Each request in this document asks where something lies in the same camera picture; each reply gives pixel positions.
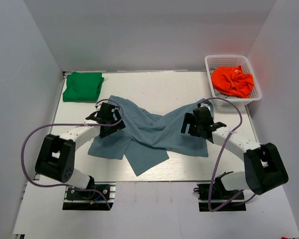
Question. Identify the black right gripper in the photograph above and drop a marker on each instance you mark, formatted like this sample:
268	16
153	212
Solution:
190	119

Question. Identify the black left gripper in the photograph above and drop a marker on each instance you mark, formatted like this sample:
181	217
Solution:
116	127

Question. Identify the blue-grey t-shirt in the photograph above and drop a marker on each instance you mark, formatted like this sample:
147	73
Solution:
147	138

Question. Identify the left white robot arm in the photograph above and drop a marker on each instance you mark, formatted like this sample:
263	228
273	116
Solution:
56	158

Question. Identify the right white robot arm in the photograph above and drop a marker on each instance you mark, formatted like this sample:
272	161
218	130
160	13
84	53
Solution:
264	169

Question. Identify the grey cloth in basket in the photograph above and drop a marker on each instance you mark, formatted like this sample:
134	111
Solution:
221	95

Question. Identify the folded green t-shirt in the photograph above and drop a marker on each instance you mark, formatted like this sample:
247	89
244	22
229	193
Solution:
83	87

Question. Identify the crumpled orange t-shirt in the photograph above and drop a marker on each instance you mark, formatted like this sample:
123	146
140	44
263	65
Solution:
232	82

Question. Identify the white plastic basket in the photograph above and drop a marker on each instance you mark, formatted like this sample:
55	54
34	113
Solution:
213	62

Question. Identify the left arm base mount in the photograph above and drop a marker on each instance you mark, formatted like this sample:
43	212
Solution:
89	201

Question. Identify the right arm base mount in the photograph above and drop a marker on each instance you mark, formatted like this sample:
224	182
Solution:
218	197

